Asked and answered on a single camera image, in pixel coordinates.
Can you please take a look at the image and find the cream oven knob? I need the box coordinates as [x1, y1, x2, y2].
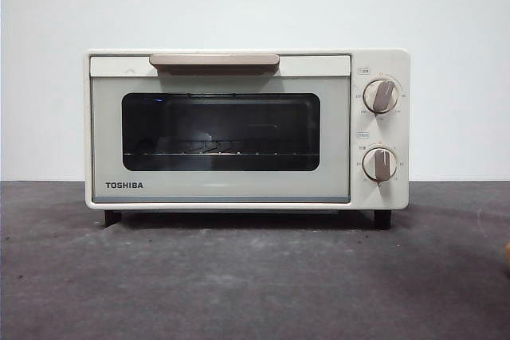
[362, 144, 398, 182]
[363, 78, 402, 115]

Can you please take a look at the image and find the glass oven door with handle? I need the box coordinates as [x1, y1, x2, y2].
[89, 53, 352, 204]

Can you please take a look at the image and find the cream Toshiba toaster oven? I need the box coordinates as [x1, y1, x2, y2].
[82, 47, 411, 231]

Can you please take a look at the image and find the metal wire oven rack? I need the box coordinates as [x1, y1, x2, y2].
[123, 137, 320, 158]

